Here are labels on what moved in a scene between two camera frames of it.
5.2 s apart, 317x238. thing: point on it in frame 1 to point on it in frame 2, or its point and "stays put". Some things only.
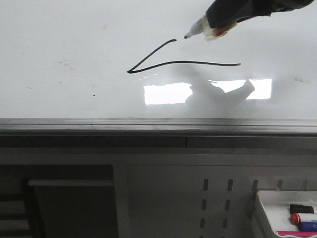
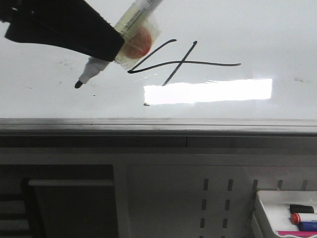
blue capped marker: (307, 226) stays put
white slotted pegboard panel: (197, 201) stays put
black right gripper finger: (223, 12) to (72, 24)
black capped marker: (298, 208) stays put
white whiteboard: (131, 59) stays put
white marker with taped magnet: (203, 28) to (140, 28)
